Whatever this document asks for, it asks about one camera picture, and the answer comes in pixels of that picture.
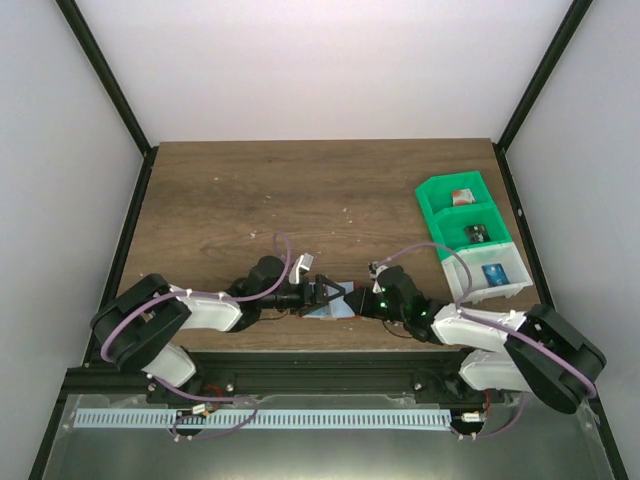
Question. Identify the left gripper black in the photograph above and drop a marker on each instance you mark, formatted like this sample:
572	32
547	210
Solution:
310	296

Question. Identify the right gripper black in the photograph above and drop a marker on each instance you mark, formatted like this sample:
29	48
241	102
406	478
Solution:
373	300

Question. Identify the red white card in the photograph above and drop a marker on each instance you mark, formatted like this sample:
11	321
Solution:
462	197

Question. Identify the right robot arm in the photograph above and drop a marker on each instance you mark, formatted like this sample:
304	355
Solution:
537	351

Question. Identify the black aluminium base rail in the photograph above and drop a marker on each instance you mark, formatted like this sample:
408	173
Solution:
429	375

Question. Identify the left black frame post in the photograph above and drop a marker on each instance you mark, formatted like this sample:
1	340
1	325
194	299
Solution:
92	51

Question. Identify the white bin near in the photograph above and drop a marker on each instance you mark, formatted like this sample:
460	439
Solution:
477	289

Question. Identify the white slotted cable duct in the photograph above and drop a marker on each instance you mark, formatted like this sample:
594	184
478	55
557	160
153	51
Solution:
412	419

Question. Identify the black card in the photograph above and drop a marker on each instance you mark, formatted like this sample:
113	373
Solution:
477	234

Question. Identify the black frame post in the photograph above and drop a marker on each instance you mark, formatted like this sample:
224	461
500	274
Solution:
559	43
92	51

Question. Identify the green bin middle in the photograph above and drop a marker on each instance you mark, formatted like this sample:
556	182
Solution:
447	227

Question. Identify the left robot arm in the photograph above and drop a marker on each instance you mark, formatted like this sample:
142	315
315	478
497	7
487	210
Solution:
136	329

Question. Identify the blue card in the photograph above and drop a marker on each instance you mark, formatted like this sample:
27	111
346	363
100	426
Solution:
495	275

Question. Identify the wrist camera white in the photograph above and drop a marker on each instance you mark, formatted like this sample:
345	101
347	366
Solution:
375	270
300	267

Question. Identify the green bin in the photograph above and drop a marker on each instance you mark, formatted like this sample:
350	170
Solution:
447	227
436	193

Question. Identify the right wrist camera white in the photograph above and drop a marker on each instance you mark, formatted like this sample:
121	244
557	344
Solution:
375	270

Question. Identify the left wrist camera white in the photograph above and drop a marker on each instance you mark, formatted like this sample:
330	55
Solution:
300	267

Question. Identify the green bin far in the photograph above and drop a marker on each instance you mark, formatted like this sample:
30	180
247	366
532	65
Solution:
436	193

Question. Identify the right black frame post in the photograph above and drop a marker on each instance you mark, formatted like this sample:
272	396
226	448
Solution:
559	43

